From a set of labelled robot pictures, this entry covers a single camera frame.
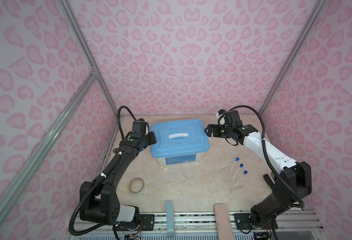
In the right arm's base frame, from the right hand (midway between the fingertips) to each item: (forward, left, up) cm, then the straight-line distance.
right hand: (212, 129), depth 84 cm
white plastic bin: (-12, +18, -14) cm, 26 cm away
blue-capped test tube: (-23, -14, -6) cm, 28 cm away
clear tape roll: (-26, +46, -19) cm, 56 cm away
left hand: (-3, +33, -3) cm, 33 cm away
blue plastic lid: (-4, +19, -4) cm, 19 cm away
